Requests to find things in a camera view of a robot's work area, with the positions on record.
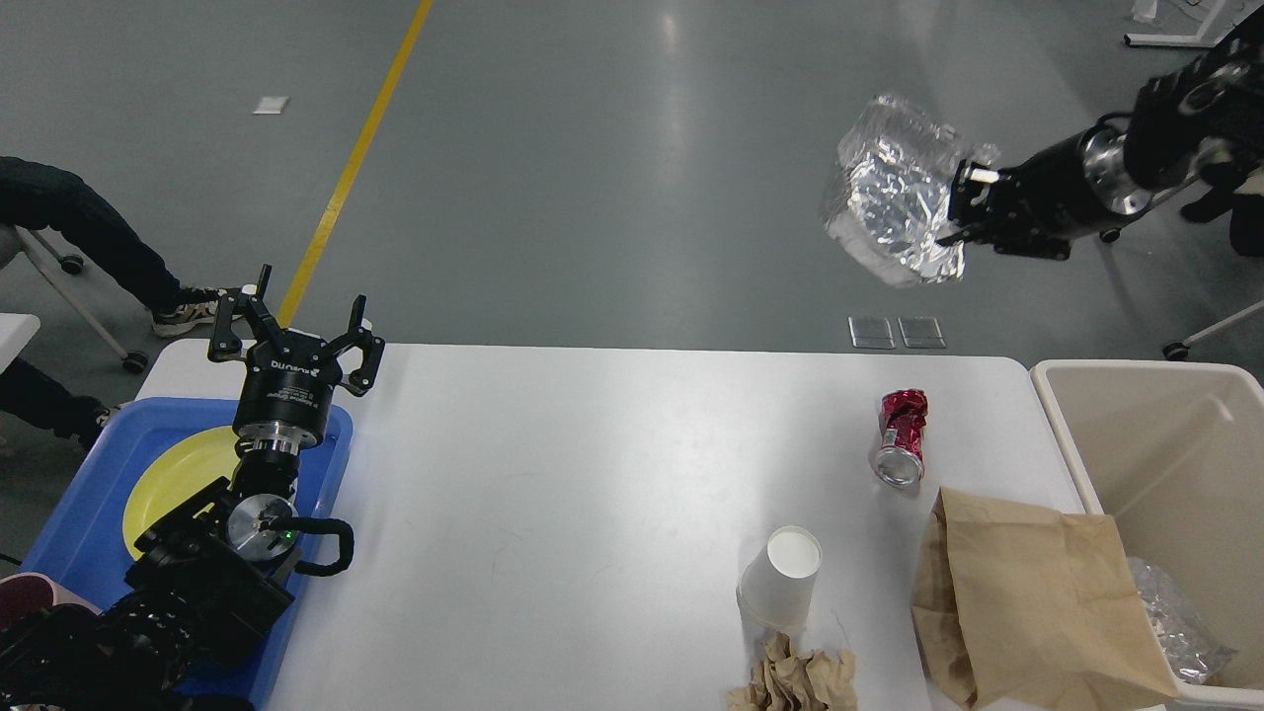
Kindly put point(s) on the grey office chair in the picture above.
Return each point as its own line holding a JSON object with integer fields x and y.
{"x": 51, "y": 266}

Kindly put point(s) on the beige plastic waste bin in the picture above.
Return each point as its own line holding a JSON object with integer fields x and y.
{"x": 1173, "y": 451}

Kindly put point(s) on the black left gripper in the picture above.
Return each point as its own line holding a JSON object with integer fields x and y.
{"x": 287, "y": 396}

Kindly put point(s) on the white paper cup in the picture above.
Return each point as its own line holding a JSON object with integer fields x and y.
{"x": 777, "y": 586}

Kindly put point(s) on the blue plastic tray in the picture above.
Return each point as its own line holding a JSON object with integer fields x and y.
{"x": 81, "y": 546}

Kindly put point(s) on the metal floor socket cover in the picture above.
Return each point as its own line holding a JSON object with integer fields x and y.
{"x": 883, "y": 333}

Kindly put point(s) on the seated person beige sweater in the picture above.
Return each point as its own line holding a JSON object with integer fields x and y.
{"x": 37, "y": 196}

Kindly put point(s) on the white table leg base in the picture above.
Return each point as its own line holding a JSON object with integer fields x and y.
{"x": 1179, "y": 24}

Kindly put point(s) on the aluminium foil sheet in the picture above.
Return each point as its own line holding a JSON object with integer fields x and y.
{"x": 886, "y": 202}

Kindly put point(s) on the yellow plastic plate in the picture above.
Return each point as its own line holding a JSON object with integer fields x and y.
{"x": 177, "y": 473}

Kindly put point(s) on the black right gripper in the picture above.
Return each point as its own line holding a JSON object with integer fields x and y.
{"x": 1075, "y": 188}

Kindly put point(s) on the crumpled brown paper ball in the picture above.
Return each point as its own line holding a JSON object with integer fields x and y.
{"x": 786, "y": 679}

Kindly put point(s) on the brown paper bag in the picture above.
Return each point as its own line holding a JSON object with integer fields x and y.
{"x": 1021, "y": 602}

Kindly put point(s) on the white chair with black jacket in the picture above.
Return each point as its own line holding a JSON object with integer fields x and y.
{"x": 1233, "y": 188}

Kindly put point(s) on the crushed red soda can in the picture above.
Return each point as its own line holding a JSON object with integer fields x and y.
{"x": 898, "y": 459}

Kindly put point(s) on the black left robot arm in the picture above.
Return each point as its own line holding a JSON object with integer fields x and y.
{"x": 209, "y": 582}

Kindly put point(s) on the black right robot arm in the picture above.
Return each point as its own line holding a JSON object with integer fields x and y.
{"x": 1201, "y": 123}

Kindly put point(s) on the white desk corner left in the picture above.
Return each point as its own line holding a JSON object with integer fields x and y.
{"x": 16, "y": 330}

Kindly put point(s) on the pink mug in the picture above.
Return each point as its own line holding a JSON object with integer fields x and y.
{"x": 30, "y": 592}

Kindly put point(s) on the foil ball in bin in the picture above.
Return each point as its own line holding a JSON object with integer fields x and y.
{"x": 1193, "y": 652}

